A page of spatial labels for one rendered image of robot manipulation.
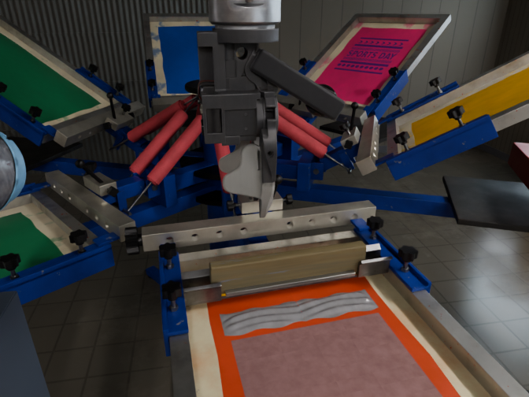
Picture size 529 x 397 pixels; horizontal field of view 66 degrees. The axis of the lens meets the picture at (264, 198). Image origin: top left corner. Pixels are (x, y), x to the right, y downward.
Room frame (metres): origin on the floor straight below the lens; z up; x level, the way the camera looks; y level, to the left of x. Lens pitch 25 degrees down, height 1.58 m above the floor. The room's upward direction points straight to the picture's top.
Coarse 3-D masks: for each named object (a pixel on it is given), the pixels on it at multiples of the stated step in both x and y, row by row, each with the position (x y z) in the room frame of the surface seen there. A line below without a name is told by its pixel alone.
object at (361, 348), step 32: (320, 288) 0.82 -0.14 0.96; (352, 288) 0.82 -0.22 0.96; (320, 320) 0.71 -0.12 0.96; (352, 320) 0.71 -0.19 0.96; (384, 320) 0.71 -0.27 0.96; (352, 352) 0.61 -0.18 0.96; (384, 352) 0.61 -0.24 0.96; (416, 352) 0.61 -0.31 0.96; (352, 384) 0.53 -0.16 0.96; (384, 384) 0.53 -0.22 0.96; (416, 384) 0.53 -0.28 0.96; (448, 384) 0.53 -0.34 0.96
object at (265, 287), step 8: (344, 272) 0.83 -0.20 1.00; (352, 272) 0.83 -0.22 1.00; (288, 280) 0.80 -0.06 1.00; (296, 280) 0.80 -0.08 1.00; (304, 280) 0.80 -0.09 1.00; (312, 280) 0.80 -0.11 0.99; (320, 280) 0.81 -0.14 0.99; (240, 288) 0.77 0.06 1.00; (248, 288) 0.77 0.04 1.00; (256, 288) 0.77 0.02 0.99; (264, 288) 0.77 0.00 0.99; (272, 288) 0.78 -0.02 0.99
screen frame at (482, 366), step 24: (288, 240) 0.99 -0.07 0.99; (312, 240) 0.99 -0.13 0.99; (336, 240) 1.00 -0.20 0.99; (360, 240) 1.00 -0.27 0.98; (192, 264) 0.89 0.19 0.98; (408, 288) 0.77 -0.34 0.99; (432, 312) 0.69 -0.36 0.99; (456, 336) 0.62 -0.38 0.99; (480, 360) 0.56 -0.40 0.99; (192, 384) 0.50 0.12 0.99; (504, 384) 0.50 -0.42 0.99
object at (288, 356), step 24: (288, 288) 0.82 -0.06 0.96; (216, 312) 0.73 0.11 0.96; (216, 336) 0.66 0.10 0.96; (240, 336) 0.66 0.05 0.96; (264, 336) 0.66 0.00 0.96; (288, 336) 0.66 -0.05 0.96; (312, 336) 0.66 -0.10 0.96; (240, 360) 0.59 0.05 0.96; (264, 360) 0.59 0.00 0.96; (288, 360) 0.59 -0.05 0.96; (312, 360) 0.59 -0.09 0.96; (240, 384) 0.53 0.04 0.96; (264, 384) 0.53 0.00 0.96; (288, 384) 0.53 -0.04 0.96; (312, 384) 0.53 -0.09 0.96; (336, 384) 0.53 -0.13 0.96
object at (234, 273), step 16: (256, 256) 0.80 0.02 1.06; (272, 256) 0.80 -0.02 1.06; (288, 256) 0.80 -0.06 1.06; (304, 256) 0.81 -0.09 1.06; (320, 256) 0.82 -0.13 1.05; (336, 256) 0.83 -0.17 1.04; (352, 256) 0.84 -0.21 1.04; (224, 272) 0.76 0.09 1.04; (240, 272) 0.77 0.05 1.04; (256, 272) 0.78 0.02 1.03; (272, 272) 0.79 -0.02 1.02; (288, 272) 0.80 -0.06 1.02; (304, 272) 0.81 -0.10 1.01; (320, 272) 0.82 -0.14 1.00; (336, 272) 0.83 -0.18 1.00; (224, 288) 0.76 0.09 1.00
